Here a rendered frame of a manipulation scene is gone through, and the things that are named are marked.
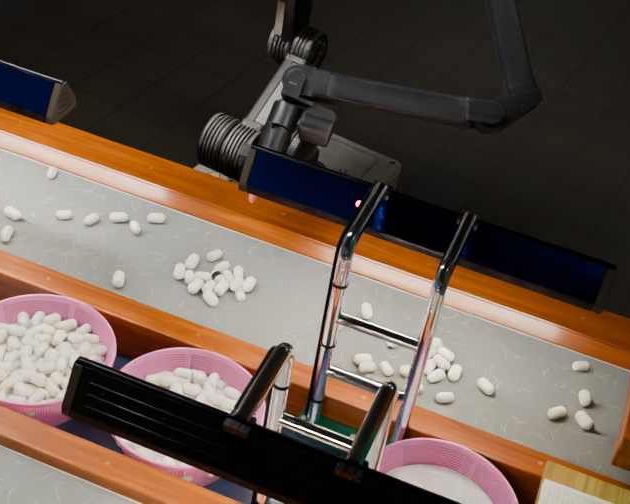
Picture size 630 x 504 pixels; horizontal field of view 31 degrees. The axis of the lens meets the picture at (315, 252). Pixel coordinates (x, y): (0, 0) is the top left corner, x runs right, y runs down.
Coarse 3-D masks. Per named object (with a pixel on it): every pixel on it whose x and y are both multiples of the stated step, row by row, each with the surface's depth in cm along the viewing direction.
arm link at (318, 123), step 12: (300, 72) 216; (288, 84) 216; (300, 84) 216; (288, 96) 216; (312, 108) 218; (324, 108) 218; (312, 120) 217; (324, 120) 217; (300, 132) 217; (312, 132) 217; (324, 132) 216; (324, 144) 218
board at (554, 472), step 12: (552, 468) 185; (564, 468) 185; (552, 480) 183; (564, 480) 184; (576, 480) 184; (588, 480) 184; (600, 480) 185; (540, 492) 181; (588, 492) 182; (600, 492) 183; (612, 492) 183; (624, 492) 183
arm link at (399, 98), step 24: (288, 72) 217; (312, 72) 217; (312, 96) 217; (336, 96) 217; (360, 96) 217; (384, 96) 217; (408, 96) 216; (432, 96) 216; (456, 96) 216; (432, 120) 217; (456, 120) 216; (480, 120) 213
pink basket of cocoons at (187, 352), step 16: (160, 352) 195; (176, 352) 196; (192, 352) 196; (208, 352) 196; (128, 368) 191; (144, 368) 194; (160, 368) 196; (192, 368) 197; (208, 368) 197; (224, 368) 196; (240, 368) 194; (240, 384) 195; (256, 416) 190; (128, 448) 178; (160, 464) 176; (192, 480) 182; (208, 480) 184
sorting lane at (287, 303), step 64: (0, 192) 227; (64, 192) 230; (64, 256) 215; (128, 256) 217; (256, 256) 222; (192, 320) 206; (256, 320) 208; (320, 320) 210; (384, 320) 213; (448, 320) 215; (448, 384) 202; (512, 384) 204; (576, 384) 206; (576, 448) 194
